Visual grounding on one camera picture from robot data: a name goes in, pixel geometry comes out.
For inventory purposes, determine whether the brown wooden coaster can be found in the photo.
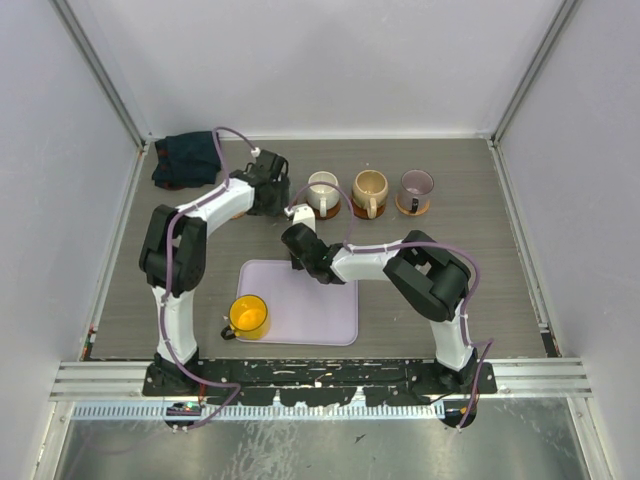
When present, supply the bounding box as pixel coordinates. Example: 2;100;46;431
312;201;341;220
350;198;386;220

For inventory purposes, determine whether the white ceramic mug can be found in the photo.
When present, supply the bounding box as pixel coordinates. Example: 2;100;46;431
306;171;340;215

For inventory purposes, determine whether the lavender plastic tray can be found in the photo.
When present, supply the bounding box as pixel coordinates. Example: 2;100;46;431
237;260;359;347

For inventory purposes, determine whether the yellow transparent mug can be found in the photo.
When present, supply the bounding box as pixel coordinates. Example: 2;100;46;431
220;295;271;341

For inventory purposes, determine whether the beige ceramic mug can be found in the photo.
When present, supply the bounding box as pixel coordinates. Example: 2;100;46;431
351;170;389;220

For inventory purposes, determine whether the purple transparent mug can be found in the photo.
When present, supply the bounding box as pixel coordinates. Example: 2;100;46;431
397;169;435;212

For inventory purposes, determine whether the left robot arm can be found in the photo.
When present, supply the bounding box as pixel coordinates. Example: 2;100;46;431
139;148;290;396

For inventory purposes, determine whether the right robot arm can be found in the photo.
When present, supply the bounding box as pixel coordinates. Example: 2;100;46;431
281;223;478;394

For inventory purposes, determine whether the dark blue folded cloth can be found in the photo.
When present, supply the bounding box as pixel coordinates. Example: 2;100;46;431
152;131;221;190

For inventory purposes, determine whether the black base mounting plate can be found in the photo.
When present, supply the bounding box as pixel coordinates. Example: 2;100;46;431
142;358;497;407

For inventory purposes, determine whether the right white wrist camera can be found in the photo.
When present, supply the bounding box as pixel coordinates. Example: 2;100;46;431
284;203;316;231

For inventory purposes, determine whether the aluminium front rail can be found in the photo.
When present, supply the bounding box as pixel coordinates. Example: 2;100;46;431
50;358;593;400

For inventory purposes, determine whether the slotted cable duct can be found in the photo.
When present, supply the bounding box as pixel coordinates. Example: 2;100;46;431
70;401;445;421

